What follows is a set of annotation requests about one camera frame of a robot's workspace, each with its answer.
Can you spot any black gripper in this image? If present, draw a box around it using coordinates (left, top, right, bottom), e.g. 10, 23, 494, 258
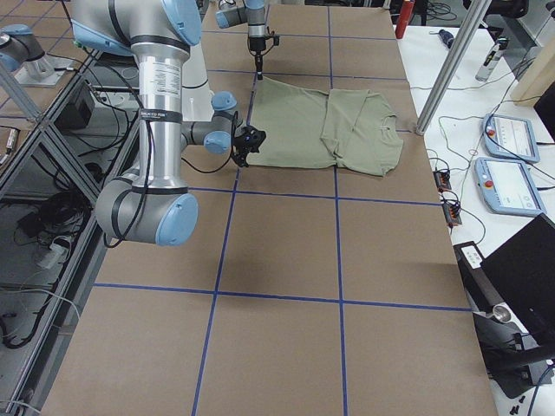
232, 125, 266, 167
247, 29, 280, 81

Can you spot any olive green long-sleeve shirt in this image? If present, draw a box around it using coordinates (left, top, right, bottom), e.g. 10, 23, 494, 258
248, 77, 403, 177

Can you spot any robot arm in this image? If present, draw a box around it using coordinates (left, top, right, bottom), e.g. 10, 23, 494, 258
215, 0, 280, 81
72, 1, 266, 248

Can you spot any red cylinder bottle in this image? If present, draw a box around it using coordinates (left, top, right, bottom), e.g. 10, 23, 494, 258
395, 0, 415, 39

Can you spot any clear spray bottle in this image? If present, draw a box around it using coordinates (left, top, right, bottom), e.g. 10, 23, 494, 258
474, 36, 509, 81

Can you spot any far blue teach pendant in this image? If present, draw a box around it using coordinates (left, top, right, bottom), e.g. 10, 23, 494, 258
481, 114, 540, 164

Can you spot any blue teach pendant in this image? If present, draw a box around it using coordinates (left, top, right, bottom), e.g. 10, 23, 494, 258
474, 157, 547, 218
481, 114, 540, 164

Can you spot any near blue teach pendant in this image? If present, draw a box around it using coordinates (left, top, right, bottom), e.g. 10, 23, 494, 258
474, 157, 547, 218

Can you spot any black box with white label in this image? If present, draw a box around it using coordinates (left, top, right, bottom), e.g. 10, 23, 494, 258
453, 241, 503, 313

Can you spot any black laptop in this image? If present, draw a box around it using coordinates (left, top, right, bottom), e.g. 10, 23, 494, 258
481, 214, 554, 345

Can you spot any aluminium frame pillar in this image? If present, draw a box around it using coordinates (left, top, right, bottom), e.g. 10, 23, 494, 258
415, 0, 492, 135

